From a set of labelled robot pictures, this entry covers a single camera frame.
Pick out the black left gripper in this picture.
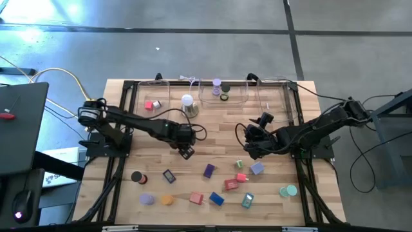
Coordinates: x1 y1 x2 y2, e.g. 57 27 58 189
173 123 197 161

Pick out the lavender charger block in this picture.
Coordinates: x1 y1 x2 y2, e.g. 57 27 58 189
250 160 266 176

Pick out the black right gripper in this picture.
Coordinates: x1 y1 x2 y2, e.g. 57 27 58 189
243 117 281 160

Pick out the teal digital timer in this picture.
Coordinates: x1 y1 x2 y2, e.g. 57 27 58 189
241 192 254 209

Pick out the teal sand timer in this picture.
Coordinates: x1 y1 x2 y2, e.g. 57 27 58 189
279 184 298 198

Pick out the blue digital timer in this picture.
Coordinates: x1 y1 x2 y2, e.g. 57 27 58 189
209 191 225 207

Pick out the black computer mouse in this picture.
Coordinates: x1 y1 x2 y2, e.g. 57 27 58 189
12 189 33 224

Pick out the purple digital timer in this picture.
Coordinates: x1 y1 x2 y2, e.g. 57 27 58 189
203 163 216 179
162 168 177 184

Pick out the black floor bar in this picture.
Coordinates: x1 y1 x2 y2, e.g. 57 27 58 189
0 66 36 77

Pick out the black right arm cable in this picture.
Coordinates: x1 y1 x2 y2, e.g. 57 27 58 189
234 122 248 150

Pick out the black metal table frame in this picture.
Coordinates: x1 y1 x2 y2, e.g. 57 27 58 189
75 79 347 226

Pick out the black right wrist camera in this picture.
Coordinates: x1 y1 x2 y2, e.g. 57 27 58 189
259 111 275 128

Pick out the red wall charger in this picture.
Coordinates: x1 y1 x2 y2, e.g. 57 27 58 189
189 191 207 206

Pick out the yellow extension cable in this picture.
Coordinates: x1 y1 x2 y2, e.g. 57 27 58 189
0 55 81 119
30 66 97 104

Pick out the orange sand timer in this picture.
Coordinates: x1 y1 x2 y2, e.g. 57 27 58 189
160 193 175 206

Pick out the white lamp cable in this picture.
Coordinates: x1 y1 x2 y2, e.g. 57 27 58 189
178 75 197 96

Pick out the red-handled screwdriver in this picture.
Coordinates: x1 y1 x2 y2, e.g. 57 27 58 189
0 96 22 121

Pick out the silver mount bracket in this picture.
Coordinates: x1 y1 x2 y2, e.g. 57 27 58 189
102 225 139 232
281 226 319 232

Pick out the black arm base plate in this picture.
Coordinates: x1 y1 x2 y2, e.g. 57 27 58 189
79 131 133 158
289 133 341 160

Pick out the white bulb brass lamp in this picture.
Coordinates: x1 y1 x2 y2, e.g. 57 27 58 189
180 93 200 119

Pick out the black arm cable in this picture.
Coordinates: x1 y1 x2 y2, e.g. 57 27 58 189
133 108 208 142
234 122 248 150

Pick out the lavender sand timer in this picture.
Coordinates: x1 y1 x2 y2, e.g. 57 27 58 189
138 193 156 206
212 78 223 97

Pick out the black floor cable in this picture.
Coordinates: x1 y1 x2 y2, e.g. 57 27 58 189
349 93 412 194

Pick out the grey metal table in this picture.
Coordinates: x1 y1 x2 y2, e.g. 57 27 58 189
355 88 412 189

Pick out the white printed box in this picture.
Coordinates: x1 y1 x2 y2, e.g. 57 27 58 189
41 147 81 188

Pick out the black side table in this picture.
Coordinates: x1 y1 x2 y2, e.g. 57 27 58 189
0 167 46 228

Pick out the black-capped red sand timer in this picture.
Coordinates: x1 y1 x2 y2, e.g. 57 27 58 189
130 170 149 186

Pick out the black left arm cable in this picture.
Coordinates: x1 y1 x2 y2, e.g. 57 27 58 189
133 108 208 142

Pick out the dark grey desk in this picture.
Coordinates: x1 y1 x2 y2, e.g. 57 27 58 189
0 82 50 177

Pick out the clear plastic bin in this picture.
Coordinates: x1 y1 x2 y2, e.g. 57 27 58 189
198 78 249 110
256 76 296 123
135 79 171 128

